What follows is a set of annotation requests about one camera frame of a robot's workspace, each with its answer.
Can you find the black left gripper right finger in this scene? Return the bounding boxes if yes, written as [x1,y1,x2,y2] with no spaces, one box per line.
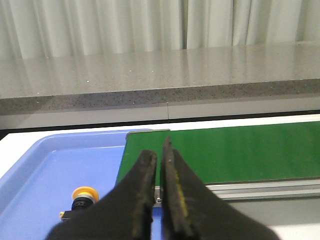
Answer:
[161,137,279,240]

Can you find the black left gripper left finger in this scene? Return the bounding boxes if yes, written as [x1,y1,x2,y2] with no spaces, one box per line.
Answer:
[46,150,157,240]

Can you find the yellow black push button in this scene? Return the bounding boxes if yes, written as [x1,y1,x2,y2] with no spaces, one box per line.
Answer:
[59,186,100,222]

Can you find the blue plastic tray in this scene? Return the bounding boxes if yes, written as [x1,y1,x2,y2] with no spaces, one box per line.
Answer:
[0,128,166,240]

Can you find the green conveyor belt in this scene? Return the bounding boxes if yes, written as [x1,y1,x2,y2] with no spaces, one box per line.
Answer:
[117,121,320,184]

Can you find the grey stone counter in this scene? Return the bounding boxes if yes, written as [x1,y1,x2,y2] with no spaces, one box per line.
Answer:
[0,42,320,129]

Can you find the white curtain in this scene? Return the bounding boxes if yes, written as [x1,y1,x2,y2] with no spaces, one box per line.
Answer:
[0,0,320,60]

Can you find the aluminium conveyor frame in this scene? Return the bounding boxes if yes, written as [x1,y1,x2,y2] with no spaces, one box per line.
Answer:
[125,128,320,209]

